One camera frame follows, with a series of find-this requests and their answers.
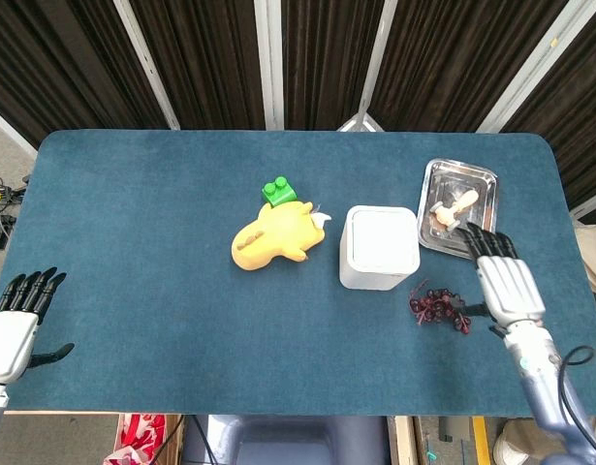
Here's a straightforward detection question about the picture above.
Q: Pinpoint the yellow plush duck toy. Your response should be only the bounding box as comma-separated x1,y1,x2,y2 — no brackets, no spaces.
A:
231,199,333,271

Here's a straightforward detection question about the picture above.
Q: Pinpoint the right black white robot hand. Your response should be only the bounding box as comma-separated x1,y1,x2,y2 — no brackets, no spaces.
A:
451,221,548,336

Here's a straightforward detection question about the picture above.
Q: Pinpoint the white shoe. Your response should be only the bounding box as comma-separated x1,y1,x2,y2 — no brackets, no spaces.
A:
491,434,531,465

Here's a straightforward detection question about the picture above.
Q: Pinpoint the red and white bag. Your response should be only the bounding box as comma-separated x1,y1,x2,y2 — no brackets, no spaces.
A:
103,413,169,465

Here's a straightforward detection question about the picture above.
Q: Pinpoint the green toy building block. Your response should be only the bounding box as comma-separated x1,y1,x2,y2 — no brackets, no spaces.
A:
261,175,298,209

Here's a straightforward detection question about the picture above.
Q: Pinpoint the dark purple grape bunch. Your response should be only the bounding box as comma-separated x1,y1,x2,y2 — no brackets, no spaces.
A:
408,279,473,335

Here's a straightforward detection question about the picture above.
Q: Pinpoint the brown cardboard box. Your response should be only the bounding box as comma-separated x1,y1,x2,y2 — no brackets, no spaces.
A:
152,414,186,465

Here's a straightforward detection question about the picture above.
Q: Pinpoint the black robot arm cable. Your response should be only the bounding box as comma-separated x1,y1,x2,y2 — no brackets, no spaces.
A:
556,345,596,464

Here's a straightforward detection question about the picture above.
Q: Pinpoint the dark brown curtain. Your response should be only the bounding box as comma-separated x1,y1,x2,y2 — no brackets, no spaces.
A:
0,0,596,238

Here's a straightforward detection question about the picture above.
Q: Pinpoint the white metal frame post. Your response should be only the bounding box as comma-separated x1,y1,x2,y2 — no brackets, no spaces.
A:
475,0,596,135
111,0,181,131
568,186,596,220
335,0,400,133
253,0,286,131
0,103,39,160

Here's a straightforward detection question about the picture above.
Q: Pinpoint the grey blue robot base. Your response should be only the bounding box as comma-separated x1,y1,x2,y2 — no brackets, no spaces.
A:
183,414,392,465

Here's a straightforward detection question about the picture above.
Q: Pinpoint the white plastic box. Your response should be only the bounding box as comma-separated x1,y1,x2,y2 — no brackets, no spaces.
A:
338,204,422,293

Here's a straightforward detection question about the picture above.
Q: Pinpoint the small wooden toy hammer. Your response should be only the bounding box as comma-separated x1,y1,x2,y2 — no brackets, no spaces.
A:
428,189,481,231

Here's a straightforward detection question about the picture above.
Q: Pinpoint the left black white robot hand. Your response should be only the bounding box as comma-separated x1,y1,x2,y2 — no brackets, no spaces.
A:
0,265,77,387

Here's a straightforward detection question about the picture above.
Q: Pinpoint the metal tray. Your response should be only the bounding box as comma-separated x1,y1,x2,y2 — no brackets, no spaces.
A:
417,157,499,262

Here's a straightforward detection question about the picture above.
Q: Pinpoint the blue felt table cover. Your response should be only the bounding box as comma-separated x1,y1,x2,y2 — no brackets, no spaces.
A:
0,129,596,419

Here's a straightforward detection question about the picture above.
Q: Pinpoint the beige trouser leg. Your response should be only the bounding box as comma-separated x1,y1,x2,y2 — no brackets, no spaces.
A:
501,418,546,454

